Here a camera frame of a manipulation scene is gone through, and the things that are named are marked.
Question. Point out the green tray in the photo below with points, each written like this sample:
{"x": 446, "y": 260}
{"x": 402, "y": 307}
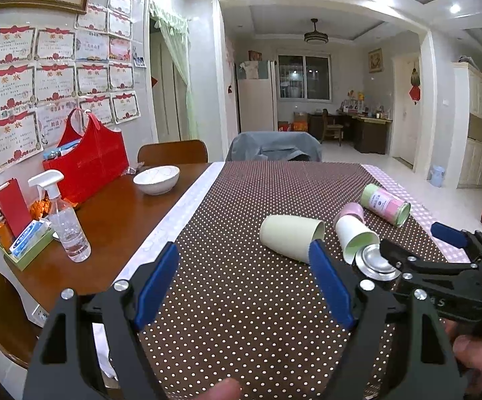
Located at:
{"x": 26, "y": 258}

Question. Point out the red box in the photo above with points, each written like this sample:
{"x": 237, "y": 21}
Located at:
{"x": 12, "y": 204}

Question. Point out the white refrigerator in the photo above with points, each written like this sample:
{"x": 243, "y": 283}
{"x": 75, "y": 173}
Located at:
{"x": 255, "y": 100}

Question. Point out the blue white packet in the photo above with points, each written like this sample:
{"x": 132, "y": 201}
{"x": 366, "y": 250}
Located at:
{"x": 59, "y": 152}

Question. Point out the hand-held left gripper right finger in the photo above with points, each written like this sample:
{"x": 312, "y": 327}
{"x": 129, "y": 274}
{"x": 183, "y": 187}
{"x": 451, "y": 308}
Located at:
{"x": 330, "y": 285}

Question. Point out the ceiling lamp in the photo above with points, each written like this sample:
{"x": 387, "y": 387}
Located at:
{"x": 316, "y": 36}

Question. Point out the hanging door ornament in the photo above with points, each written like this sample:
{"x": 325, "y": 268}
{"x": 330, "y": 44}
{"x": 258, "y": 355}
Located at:
{"x": 414, "y": 77}

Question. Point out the small wall photos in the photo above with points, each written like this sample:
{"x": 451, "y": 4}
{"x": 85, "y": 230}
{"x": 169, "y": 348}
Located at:
{"x": 139, "y": 59}

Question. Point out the silver metal cup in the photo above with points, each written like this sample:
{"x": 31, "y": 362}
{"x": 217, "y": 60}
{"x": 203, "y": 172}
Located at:
{"x": 370, "y": 267}

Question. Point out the window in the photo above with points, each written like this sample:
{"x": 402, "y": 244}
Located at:
{"x": 304, "y": 77}

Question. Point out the clear plastic wrapper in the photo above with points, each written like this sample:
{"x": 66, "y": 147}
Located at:
{"x": 130, "y": 170}

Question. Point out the white cabinet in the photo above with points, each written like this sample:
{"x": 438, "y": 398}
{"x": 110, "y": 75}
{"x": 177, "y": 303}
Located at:
{"x": 478, "y": 104}

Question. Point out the wall power outlet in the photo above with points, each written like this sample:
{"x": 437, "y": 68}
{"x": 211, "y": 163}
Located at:
{"x": 39, "y": 316}

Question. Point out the red gift boxes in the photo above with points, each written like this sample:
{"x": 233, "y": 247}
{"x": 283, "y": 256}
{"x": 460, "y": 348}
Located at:
{"x": 297, "y": 125}

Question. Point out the person's left hand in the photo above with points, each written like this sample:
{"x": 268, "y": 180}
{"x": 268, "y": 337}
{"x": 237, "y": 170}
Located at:
{"x": 218, "y": 389}

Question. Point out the green curtain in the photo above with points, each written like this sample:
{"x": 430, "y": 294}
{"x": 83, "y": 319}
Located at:
{"x": 178, "y": 50}

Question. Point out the wall of award certificates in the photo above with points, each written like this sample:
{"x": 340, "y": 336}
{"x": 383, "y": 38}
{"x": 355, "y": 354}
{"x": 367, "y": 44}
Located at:
{"x": 53, "y": 79}

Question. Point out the dark wooden desk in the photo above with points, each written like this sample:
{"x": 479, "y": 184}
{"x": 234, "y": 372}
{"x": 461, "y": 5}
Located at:
{"x": 370, "y": 133}

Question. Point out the ceiling spotlight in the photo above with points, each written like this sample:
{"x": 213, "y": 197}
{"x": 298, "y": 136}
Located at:
{"x": 455, "y": 8}

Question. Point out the small red wall picture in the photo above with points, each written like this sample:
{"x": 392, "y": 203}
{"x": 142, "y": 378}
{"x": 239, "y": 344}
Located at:
{"x": 254, "y": 56}

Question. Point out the blue white tissue pack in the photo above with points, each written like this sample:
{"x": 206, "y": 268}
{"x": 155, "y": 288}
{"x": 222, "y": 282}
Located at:
{"x": 30, "y": 235}

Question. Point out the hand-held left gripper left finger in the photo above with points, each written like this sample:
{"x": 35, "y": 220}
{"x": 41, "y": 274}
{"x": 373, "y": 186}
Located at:
{"x": 157, "y": 285}

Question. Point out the cream cup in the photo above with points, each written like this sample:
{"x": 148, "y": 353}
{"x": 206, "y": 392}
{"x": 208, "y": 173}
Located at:
{"x": 287, "y": 235}

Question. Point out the blue bin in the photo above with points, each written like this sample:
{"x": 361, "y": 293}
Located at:
{"x": 437, "y": 177}

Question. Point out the clear spray bottle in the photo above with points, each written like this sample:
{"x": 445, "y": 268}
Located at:
{"x": 68, "y": 229}

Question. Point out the dark wooden chair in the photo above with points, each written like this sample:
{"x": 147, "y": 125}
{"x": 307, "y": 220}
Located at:
{"x": 332, "y": 129}

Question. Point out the orange snack packet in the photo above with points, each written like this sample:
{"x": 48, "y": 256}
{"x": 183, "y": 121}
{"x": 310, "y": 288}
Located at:
{"x": 40, "y": 208}

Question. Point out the person's right hand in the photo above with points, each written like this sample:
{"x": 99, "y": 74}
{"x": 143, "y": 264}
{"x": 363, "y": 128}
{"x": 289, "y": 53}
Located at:
{"x": 478, "y": 354}

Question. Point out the white entrance door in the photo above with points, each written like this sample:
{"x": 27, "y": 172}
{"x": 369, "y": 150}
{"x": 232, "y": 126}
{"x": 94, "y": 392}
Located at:
{"x": 403, "y": 133}

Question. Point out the gold framed wall picture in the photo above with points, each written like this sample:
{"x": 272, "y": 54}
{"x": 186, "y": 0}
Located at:
{"x": 375, "y": 60}

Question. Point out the red tote bag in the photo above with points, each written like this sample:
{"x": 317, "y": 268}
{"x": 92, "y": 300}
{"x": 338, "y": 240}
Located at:
{"x": 95, "y": 154}

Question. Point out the brown dotted tablecloth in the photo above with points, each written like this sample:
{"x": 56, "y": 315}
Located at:
{"x": 245, "y": 200}

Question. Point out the red diamond door decoration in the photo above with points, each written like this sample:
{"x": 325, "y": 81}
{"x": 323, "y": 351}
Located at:
{"x": 414, "y": 95}

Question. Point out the white bowl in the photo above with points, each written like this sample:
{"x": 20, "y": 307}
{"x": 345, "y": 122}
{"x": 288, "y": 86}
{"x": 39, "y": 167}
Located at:
{"x": 157, "y": 177}

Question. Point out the white cup with pink base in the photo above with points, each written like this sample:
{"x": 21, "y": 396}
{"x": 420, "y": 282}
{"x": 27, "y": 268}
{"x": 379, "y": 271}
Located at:
{"x": 353, "y": 235}

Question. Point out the orange lighter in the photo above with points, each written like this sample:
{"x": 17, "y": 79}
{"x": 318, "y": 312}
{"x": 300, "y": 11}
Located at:
{"x": 1, "y": 231}

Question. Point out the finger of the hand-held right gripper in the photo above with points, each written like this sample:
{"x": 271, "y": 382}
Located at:
{"x": 396, "y": 257}
{"x": 449, "y": 235}

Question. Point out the green and pink cup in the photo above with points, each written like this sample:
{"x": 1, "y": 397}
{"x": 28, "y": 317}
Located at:
{"x": 380, "y": 202}

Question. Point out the grey covered chair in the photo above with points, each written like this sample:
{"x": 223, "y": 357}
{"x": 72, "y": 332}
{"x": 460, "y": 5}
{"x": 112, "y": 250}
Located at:
{"x": 274, "y": 146}

